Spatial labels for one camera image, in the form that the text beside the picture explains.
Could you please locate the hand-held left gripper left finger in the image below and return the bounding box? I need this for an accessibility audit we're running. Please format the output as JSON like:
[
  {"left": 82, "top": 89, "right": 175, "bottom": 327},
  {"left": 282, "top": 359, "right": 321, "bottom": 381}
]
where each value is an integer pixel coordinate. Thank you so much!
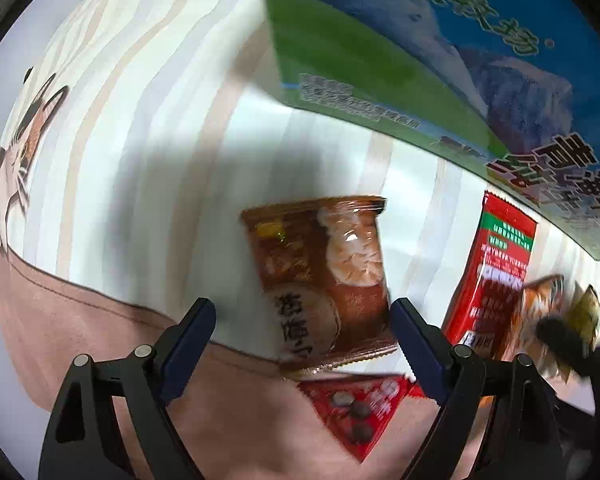
[{"left": 39, "top": 297, "right": 217, "bottom": 480}]

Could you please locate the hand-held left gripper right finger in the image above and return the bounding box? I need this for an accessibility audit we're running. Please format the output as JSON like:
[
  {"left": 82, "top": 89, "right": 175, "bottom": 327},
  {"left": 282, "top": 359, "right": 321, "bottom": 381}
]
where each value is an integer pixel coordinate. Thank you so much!
[{"left": 390, "top": 297, "right": 567, "bottom": 480}]

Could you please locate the small dark red snack packet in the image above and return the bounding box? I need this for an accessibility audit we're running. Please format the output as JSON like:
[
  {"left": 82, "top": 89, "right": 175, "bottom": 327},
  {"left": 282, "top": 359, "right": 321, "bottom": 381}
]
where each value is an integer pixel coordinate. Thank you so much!
[{"left": 297, "top": 374, "right": 423, "bottom": 464}]

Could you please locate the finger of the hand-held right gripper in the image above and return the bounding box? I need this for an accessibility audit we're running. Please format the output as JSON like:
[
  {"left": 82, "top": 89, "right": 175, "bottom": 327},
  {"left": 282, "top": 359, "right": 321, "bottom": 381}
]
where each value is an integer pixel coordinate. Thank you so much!
[{"left": 536, "top": 314, "right": 600, "bottom": 386}]

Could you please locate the brown snack packet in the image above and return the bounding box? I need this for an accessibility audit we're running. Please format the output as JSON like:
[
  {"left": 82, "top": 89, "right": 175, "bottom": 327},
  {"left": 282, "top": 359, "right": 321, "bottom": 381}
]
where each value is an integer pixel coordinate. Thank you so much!
[{"left": 240, "top": 195, "right": 402, "bottom": 377}]

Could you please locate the printed blue cardboard box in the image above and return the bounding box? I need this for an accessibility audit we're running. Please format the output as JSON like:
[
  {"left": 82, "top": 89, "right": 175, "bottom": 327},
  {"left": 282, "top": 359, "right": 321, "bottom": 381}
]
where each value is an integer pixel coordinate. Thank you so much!
[{"left": 257, "top": 0, "right": 600, "bottom": 262}]

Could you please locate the cat print striped blanket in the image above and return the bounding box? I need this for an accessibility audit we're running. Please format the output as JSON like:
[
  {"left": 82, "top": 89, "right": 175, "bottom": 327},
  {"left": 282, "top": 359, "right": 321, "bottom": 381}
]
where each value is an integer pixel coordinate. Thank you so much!
[{"left": 0, "top": 0, "right": 600, "bottom": 480}]

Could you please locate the yellow cartoon print snack packet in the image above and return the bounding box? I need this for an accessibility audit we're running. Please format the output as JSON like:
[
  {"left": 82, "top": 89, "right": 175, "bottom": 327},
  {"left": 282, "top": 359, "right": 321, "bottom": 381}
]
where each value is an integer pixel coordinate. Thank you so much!
[{"left": 566, "top": 284, "right": 600, "bottom": 356}]

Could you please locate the orange raccoon print snack packet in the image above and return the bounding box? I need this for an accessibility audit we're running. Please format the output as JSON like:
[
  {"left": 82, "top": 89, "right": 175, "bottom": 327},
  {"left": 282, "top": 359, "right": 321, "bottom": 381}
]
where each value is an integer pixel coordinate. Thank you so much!
[{"left": 500, "top": 274, "right": 567, "bottom": 378}]

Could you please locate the tall red snack packet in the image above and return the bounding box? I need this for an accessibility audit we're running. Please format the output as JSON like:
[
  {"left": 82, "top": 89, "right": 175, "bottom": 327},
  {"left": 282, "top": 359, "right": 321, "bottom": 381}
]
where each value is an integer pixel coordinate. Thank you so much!
[{"left": 440, "top": 190, "right": 539, "bottom": 361}]

